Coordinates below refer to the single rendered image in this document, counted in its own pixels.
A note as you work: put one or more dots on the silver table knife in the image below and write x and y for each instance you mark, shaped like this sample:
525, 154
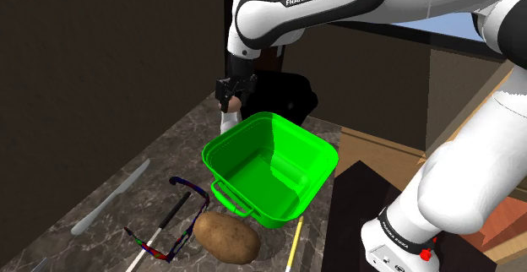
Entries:
107, 201

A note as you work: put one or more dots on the blue and red glasses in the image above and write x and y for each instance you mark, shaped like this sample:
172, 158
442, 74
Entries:
193, 226

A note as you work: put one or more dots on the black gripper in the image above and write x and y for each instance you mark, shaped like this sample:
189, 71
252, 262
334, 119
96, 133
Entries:
241, 68

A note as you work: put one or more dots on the black and white pen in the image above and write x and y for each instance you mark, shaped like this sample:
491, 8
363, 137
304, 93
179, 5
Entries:
164, 221

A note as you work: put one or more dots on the white bottle with brown top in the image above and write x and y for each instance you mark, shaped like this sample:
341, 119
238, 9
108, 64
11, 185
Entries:
229, 122

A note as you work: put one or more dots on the black rounded object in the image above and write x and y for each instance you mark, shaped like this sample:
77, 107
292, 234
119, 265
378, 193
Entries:
284, 94

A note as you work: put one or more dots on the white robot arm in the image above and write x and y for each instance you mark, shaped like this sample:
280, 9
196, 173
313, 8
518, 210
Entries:
461, 172

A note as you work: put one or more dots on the yellow pencil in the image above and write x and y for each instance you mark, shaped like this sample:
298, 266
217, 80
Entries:
295, 246

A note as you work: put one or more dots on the green plastic bin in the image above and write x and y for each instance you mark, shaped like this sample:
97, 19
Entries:
263, 172

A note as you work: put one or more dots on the brown potato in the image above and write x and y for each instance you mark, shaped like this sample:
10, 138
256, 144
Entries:
226, 238

